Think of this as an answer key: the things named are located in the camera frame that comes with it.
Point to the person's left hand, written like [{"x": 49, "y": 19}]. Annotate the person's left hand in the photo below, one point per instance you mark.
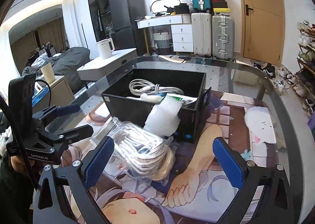
[{"x": 17, "y": 165}]

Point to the pile of loose shoes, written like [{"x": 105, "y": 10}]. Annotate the pile of loose shoes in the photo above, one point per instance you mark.
[{"x": 280, "y": 78}]

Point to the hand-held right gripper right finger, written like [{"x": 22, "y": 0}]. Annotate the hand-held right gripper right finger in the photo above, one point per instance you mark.
[{"x": 227, "y": 162}]

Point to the green and white packet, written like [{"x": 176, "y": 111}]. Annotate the green and white packet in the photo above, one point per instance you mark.
[{"x": 182, "y": 99}]

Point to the white electric kettle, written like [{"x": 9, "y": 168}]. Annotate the white electric kettle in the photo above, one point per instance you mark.
[{"x": 104, "y": 49}]

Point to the silver suitcase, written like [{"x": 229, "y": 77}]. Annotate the silver suitcase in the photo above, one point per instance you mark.
[{"x": 222, "y": 37}]

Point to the purple box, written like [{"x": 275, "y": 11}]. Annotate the purple box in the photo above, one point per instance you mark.
[{"x": 312, "y": 125}]

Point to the black glass cabinet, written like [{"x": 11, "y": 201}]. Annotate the black glass cabinet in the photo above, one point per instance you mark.
[{"x": 98, "y": 5}]

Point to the woven storage basket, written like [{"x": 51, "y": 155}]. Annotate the woven storage basket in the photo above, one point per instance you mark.
[{"x": 162, "y": 40}]

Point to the white suitcase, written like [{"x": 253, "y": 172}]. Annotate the white suitcase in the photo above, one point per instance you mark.
[{"x": 201, "y": 34}]

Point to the white bubble wrap sheet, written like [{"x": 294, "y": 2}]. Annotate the white bubble wrap sheet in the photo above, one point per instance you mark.
[{"x": 162, "y": 118}]

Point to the metal shoe rack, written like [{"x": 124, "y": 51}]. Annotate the metal shoe rack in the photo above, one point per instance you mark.
[{"x": 307, "y": 66}]

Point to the black storage box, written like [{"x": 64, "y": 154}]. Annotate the black storage box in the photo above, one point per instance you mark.
[{"x": 123, "y": 108}]

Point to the black bag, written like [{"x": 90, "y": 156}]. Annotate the black bag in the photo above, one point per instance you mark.
[{"x": 181, "y": 9}]

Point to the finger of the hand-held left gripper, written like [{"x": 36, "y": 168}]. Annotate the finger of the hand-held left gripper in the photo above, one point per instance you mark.
[
  {"x": 69, "y": 108},
  {"x": 78, "y": 131}
]

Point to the dark grey beanbag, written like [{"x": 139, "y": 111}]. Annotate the dark grey beanbag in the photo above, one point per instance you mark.
[{"x": 71, "y": 60}]

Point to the oval vanity mirror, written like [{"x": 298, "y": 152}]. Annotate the oval vanity mirror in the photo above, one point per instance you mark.
[{"x": 160, "y": 6}]

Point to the black refrigerator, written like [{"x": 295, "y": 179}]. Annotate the black refrigerator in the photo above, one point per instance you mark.
[{"x": 126, "y": 14}]

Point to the tan wooden door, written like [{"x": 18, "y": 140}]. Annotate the tan wooden door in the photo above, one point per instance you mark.
[{"x": 265, "y": 17}]

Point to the white curtain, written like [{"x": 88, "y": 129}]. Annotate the white curtain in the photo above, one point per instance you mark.
[{"x": 70, "y": 22}]

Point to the wooden low cabinet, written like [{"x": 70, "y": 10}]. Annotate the wooden low cabinet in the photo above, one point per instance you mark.
[{"x": 61, "y": 91}]

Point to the printed cartoon table mat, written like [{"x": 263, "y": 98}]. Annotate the printed cartoon table mat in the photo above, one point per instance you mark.
[{"x": 258, "y": 120}]

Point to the beige cup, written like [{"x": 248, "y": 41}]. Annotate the beige cup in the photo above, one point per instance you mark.
[{"x": 47, "y": 74}]

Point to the white dressing table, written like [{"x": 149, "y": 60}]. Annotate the white dressing table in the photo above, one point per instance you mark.
[{"x": 182, "y": 34}]

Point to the white side table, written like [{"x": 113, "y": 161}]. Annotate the white side table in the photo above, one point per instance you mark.
[{"x": 103, "y": 67}]

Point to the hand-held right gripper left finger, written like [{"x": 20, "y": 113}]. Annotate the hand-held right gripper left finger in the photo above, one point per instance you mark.
[{"x": 98, "y": 162}]

